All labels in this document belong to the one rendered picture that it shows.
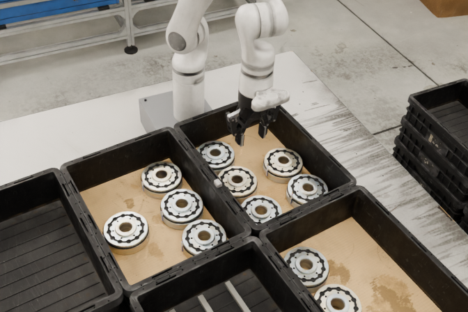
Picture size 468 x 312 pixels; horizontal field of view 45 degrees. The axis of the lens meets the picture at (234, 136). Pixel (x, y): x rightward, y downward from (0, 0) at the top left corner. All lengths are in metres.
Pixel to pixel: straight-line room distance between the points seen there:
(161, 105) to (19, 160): 0.45
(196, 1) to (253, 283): 0.68
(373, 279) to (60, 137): 1.02
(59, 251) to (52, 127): 0.59
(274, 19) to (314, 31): 2.54
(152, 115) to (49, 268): 0.59
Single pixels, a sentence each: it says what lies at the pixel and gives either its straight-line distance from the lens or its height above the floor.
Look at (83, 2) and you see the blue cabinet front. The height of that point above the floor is 0.36.
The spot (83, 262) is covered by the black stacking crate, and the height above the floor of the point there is 0.83.
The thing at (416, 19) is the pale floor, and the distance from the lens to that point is 3.98.
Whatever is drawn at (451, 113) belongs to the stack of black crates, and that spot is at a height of 0.49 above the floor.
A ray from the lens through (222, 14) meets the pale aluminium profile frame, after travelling 3.48.
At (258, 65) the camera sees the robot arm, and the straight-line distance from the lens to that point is 1.15.
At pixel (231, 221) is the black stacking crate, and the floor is 0.90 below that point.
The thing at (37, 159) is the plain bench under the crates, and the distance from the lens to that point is 1.75.
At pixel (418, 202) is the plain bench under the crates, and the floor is 0.70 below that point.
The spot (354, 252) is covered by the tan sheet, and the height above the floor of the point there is 0.83.
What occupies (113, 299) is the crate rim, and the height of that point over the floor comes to 0.93.
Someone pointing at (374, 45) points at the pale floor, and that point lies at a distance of 3.61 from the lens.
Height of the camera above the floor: 1.90
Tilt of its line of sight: 43 degrees down
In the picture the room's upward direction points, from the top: 4 degrees clockwise
